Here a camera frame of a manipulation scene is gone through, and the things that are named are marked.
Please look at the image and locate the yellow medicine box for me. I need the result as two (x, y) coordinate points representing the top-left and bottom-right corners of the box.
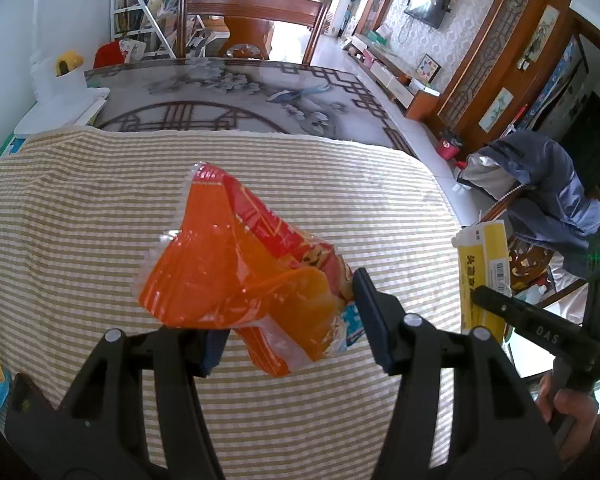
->
(452, 220), (512, 344)

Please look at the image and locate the orange snack bag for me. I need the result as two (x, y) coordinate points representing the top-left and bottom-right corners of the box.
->
(132, 162), (364, 377)

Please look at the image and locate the person's right hand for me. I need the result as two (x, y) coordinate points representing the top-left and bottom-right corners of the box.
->
(535, 372), (600, 463)

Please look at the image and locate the dark wooden side chair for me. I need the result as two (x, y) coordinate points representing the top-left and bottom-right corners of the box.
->
(478, 184), (586, 309)

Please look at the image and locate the blue jacket on chair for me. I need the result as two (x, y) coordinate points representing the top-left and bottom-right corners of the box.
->
(458, 129), (600, 280)

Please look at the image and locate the beige checkered tablecloth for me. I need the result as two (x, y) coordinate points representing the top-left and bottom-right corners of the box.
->
(0, 128), (460, 479)

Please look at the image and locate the small red floor bin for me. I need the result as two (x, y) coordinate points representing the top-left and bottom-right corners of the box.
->
(436, 136), (463, 162)

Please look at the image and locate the low tv cabinet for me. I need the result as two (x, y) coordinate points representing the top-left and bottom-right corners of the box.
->
(342, 35), (440, 122)

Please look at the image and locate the yellow toy on lamp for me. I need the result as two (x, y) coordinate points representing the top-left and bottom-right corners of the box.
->
(56, 50), (84, 77)

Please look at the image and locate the red bag on floor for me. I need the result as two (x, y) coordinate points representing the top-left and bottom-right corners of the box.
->
(93, 40), (125, 70)

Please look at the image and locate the white magazine rack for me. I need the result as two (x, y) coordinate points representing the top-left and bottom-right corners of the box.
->
(109, 0), (178, 58)

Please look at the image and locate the brown wooden chair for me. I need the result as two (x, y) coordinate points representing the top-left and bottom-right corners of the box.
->
(175, 0), (332, 66)

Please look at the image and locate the wall mounted television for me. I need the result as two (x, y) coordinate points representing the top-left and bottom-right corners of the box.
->
(404, 0), (452, 29)

